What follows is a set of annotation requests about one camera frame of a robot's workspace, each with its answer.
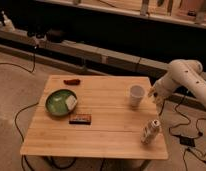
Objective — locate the white spray bottle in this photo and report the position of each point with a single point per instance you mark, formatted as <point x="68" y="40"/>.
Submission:
<point x="8" y="22"/>

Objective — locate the light wooden table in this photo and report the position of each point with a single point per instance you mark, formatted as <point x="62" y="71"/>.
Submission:
<point x="115" y="129"/>

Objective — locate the dark red rectangular box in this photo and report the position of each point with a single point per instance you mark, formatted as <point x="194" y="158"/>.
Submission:
<point x="84" y="119"/>

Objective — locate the white patterned carton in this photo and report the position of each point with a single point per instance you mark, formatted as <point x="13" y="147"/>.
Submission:
<point x="150" y="131"/>

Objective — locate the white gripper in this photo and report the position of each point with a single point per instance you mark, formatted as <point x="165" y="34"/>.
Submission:
<point x="157" y="93"/>

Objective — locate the white block in bowl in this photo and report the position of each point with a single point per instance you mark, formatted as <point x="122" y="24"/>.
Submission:
<point x="71" y="102"/>

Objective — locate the green round bowl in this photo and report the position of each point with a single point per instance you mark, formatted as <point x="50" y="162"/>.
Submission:
<point x="55" y="102"/>

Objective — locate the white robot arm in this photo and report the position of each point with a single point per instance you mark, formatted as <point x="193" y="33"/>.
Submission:
<point x="180" y="73"/>

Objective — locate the black power adapter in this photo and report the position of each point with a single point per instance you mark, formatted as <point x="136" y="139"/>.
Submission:
<point x="187" y="141"/>

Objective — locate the red sausage-shaped object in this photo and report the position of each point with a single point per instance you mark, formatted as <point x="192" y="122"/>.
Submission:
<point x="72" y="82"/>

